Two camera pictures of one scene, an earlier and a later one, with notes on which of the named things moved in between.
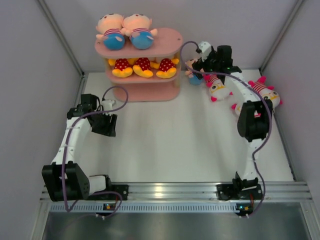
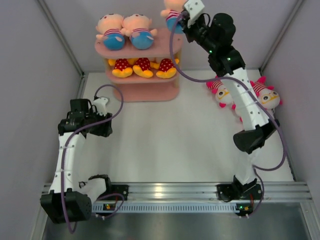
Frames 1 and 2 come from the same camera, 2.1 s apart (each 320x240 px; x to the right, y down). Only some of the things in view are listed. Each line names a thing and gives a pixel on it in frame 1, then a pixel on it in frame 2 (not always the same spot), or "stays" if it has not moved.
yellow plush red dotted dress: x=122 y=67 stays
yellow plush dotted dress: x=142 y=66 stays
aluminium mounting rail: x=185 y=191 stays
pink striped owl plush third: x=264 y=91 stays
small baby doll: x=194 y=78 to x=173 y=8
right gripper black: x=200 y=64 to x=186 y=30
